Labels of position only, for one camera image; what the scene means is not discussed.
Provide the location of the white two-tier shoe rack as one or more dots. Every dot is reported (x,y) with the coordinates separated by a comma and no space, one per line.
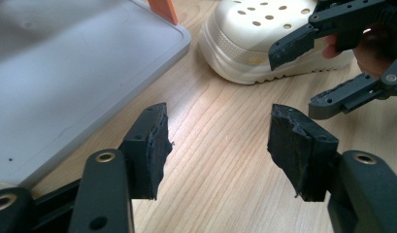
(73,74)

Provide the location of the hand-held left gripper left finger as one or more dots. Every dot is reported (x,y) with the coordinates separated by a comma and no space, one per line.
(147,152)

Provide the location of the cream clog shoe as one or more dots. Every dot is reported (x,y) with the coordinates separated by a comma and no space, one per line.
(244,32)

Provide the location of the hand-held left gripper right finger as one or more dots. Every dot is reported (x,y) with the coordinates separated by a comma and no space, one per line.
(299,152)

